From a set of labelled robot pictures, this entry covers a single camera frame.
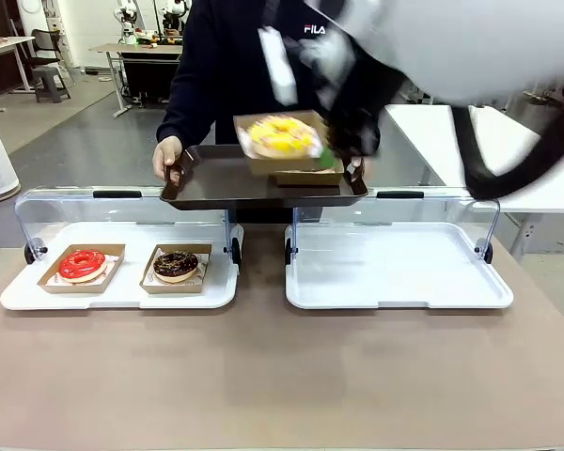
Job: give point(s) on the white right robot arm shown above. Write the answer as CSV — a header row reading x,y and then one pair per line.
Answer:
x,y
451,42

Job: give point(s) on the chocolate glazed donut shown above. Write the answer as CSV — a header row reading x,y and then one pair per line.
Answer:
x,y
175,266

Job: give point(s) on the red glazed donut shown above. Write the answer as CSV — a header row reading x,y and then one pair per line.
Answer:
x,y
82,266
51,284

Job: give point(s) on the yellow sprinkled donut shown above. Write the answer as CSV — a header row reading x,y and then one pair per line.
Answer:
x,y
277,138

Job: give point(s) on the wooden top background table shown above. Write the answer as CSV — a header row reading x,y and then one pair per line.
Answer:
x,y
122,48

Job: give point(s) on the person right forearm black sleeve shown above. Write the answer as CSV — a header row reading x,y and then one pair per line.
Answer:
x,y
183,113

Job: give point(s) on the printed white paper liner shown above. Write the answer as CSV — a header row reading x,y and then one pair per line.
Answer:
x,y
203,268
114,270

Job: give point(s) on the person left hand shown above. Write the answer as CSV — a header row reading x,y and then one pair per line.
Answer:
x,y
357,163

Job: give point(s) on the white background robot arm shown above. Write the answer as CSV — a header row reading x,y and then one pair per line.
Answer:
x,y
126,23

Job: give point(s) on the black serving tray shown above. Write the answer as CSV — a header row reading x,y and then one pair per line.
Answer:
x,y
216,183

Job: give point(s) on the white display case base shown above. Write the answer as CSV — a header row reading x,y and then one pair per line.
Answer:
x,y
395,282
122,296

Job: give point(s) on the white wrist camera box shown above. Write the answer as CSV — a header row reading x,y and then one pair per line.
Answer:
x,y
278,66

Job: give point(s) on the white background desk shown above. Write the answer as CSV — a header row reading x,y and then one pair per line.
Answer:
x,y
4,44

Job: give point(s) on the chocolate sprinkled donut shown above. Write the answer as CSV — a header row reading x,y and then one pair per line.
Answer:
x,y
169,287

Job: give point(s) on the person right hand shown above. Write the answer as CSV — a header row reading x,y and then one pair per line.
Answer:
x,y
165,155

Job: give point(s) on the kraft cardboard donut tray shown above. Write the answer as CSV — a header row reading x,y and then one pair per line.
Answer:
x,y
282,166
310,180

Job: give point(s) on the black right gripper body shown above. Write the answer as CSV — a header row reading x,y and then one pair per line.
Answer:
x,y
357,103

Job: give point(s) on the black office chair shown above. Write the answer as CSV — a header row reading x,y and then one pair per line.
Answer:
x,y
47,47

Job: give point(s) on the grey plastic stool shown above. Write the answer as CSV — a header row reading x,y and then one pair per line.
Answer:
x,y
51,84

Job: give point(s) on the white side table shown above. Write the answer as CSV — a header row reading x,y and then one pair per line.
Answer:
x,y
427,136

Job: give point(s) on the black cabinet under table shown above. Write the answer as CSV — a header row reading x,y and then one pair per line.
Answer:
x,y
148,75

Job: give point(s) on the clear display case lid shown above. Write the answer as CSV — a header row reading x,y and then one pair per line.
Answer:
x,y
404,211
122,209

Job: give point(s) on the person torso black sweatshirt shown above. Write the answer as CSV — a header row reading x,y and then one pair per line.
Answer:
x,y
230,70

